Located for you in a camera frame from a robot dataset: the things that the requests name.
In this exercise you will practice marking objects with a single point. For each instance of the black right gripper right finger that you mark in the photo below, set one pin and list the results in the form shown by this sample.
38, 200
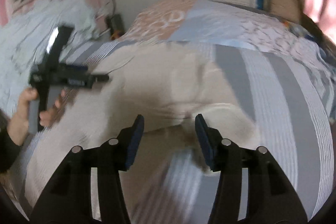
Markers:
252, 187

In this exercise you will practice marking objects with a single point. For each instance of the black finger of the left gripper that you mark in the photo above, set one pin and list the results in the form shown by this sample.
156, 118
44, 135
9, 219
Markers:
100, 78

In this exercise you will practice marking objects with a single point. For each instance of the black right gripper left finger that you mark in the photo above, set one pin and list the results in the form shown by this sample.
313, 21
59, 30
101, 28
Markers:
66, 198

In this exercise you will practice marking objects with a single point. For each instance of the cream ribbed knit sweater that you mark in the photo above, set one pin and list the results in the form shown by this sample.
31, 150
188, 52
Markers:
168, 89

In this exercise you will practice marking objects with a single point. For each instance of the person's left hand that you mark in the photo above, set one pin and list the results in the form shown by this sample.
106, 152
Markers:
18, 127

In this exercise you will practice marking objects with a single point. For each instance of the light mint crumpled duvet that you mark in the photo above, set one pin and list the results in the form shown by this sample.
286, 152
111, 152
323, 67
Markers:
25, 38

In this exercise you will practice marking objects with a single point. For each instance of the black phone tripod stand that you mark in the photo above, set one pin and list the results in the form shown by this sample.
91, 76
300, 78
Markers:
113, 21

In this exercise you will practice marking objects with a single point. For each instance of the patchwork patterned quilt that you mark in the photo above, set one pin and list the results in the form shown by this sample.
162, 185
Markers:
203, 21

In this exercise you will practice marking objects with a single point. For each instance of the grey white striped bedsheet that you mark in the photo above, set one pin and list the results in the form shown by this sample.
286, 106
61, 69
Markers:
277, 92

